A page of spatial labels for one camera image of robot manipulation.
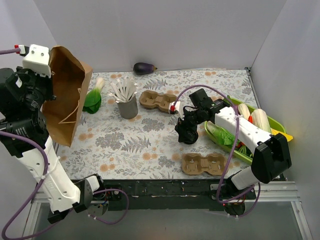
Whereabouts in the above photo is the brown paper bag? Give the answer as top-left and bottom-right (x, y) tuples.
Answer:
(42, 45), (93, 147)

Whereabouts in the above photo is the brown pulp cup carrier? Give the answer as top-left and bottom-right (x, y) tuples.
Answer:
(139, 90), (177, 112)

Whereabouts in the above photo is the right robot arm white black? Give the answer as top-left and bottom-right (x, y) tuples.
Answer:
(169, 84), (292, 203)

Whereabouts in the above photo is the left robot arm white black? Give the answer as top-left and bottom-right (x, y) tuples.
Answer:
(0, 67), (107, 224)

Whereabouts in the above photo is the stack of black lids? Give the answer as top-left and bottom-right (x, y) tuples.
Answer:
(184, 130), (199, 145)

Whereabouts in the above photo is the green leafy lettuce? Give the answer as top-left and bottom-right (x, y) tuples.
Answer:
(206, 121), (235, 146)

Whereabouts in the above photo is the green bok choy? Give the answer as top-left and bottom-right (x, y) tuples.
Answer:
(82, 77), (105, 114)

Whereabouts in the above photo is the red chili pepper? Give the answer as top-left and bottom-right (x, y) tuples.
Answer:
(248, 115), (253, 124)

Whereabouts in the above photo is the grey straw holder cup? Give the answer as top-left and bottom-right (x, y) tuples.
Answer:
(117, 96), (139, 120)

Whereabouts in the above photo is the napa cabbage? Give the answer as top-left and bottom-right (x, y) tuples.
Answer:
(251, 108), (272, 134)

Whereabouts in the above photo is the purple eggplant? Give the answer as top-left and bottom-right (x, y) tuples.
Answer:
(133, 62), (158, 76)

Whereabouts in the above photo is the bundle of white straws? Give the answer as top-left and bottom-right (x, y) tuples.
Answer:
(108, 76), (138, 103)

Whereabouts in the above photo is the yellow pepper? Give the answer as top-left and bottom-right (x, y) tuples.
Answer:
(271, 128), (294, 142)

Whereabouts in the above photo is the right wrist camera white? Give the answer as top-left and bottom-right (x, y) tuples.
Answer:
(168, 101), (184, 119)

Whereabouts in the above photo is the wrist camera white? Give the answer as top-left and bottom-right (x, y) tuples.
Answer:
(168, 101), (184, 119)
(14, 44), (52, 78)

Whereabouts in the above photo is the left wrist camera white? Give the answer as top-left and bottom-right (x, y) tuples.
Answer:
(14, 44), (52, 78)

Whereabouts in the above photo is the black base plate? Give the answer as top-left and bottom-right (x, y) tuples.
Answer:
(77, 178), (257, 212)

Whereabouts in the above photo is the aluminium frame rail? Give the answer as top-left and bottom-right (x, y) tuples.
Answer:
(23, 181), (312, 240)

